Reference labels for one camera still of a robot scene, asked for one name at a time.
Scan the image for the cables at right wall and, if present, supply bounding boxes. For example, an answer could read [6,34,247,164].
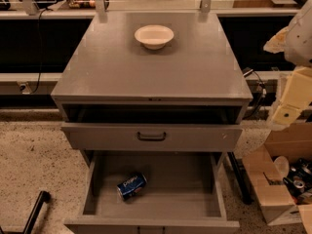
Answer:
[242,67,268,121]

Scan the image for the black metal leg right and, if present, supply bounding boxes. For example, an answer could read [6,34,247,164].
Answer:
[227,152,253,205]

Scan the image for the grey drawer cabinet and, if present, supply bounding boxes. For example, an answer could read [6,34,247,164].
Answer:
[50,11,254,158]

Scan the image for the cans in cardboard box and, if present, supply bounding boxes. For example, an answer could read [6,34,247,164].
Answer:
[283,158,312,205]

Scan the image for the white paper bowl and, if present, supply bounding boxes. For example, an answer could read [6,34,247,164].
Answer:
[135,25,175,50]

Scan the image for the black drawer handle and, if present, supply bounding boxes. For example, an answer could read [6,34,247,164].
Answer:
[136,132,167,141]

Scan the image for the cardboard box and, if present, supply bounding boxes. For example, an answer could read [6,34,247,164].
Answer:
[243,123,312,234]

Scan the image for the clear plastic cup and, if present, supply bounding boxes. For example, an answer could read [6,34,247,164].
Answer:
[273,156,290,177]

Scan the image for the open grey middle drawer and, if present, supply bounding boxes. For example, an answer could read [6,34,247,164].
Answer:
[64,151,240,234]

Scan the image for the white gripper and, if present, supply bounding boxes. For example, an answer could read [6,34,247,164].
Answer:
[268,66,312,128]

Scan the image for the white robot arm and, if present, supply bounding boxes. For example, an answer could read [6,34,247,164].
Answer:
[263,0,312,131]

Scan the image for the black power cable left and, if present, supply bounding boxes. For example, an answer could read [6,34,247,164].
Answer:
[30,7,53,96]

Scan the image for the blue pepsi can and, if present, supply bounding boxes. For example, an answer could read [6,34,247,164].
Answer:
[117,173,147,201]

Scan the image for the grey top drawer front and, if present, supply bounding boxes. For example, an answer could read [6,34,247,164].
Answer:
[61,123,242,152]

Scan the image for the black bar lower left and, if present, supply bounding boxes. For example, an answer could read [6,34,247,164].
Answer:
[22,191,51,234]

